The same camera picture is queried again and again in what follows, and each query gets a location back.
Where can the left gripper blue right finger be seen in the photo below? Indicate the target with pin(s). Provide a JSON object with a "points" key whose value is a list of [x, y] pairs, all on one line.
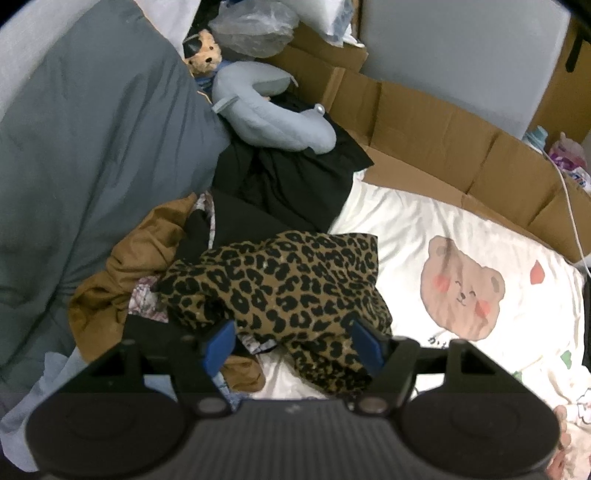
{"points": [[391, 363]]}

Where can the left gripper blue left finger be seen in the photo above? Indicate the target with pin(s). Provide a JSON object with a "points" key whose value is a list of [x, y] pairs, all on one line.
{"points": [[195, 359]]}

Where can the leopard print garment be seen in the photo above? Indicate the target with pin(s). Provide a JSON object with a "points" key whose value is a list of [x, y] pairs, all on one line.
{"points": [[300, 290]]}

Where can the black clothes pile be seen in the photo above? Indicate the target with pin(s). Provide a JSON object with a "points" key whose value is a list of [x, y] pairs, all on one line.
{"points": [[258, 192]]}

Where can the floral patterned garment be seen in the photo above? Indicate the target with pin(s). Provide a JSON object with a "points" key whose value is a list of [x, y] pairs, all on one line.
{"points": [[144, 302]]}

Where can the cream bear print bedsheet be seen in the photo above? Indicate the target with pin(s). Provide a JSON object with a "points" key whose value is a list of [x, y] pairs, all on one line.
{"points": [[446, 273]]}

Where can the brown garment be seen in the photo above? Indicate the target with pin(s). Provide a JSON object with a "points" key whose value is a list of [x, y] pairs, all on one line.
{"points": [[98, 309]]}

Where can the brown cardboard sheet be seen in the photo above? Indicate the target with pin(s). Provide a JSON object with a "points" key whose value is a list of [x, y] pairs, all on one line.
{"points": [[422, 144]]}

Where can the grey blanket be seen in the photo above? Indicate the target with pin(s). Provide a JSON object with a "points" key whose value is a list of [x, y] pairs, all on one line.
{"points": [[108, 126]]}

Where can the blue capped bottle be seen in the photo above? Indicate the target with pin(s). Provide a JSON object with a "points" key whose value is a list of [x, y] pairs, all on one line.
{"points": [[536, 139]]}

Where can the purple detergent pouch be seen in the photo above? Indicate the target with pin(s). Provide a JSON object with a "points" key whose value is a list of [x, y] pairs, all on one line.
{"points": [[570, 157]]}

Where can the grey neck pillow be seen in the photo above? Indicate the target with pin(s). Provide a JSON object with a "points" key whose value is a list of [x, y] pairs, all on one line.
{"points": [[241, 94]]}

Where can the tall cardboard box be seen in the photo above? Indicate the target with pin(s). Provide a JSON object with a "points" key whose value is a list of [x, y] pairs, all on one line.
{"points": [[565, 106]]}

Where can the small leopard plush toy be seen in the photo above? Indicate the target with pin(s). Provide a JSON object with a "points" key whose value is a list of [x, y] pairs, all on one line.
{"points": [[202, 56]]}

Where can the grey foam panel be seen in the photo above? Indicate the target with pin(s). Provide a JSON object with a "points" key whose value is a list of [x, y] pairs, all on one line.
{"points": [[492, 58]]}

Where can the clear plastic bag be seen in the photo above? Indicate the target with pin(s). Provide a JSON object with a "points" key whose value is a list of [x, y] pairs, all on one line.
{"points": [[259, 29]]}

